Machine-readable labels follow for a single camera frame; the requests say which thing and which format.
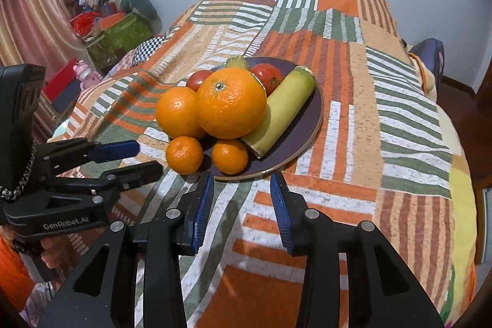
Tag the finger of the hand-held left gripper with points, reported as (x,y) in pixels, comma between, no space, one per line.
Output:
(134,171)
(117,150)

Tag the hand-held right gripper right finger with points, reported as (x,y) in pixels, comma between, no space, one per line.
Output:
(280,214)

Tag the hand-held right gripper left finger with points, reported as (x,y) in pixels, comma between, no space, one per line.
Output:
(201,214)

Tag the small tangerine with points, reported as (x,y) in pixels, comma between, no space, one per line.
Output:
(230,157)
(184,155)

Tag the medium orange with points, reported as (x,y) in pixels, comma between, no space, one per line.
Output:
(176,113)

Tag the purple plate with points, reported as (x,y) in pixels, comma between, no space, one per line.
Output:
(303,120)

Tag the yellow-green sugarcane piece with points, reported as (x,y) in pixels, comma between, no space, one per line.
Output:
(236,63)
(280,113)

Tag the red tomato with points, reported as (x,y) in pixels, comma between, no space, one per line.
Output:
(196,80)
(269,76)

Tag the large orange with sticker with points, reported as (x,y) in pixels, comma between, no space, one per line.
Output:
(230,105)

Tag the red box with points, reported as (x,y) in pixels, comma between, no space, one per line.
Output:
(61,82)

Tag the pink toy figure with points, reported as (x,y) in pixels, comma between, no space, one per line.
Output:
(87,76)

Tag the checkered patchwork quilt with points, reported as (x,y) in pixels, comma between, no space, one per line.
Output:
(142,51)

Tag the striped pink curtain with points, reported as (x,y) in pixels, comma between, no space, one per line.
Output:
(34,5)

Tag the red cloth bag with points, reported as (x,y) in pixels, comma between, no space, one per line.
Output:
(84,24)

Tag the green storage box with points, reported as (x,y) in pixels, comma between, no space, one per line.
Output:
(119,39)

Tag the striped patchwork blanket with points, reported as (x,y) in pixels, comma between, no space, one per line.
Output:
(384,159)

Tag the orange box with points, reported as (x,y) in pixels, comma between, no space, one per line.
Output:
(111,22)

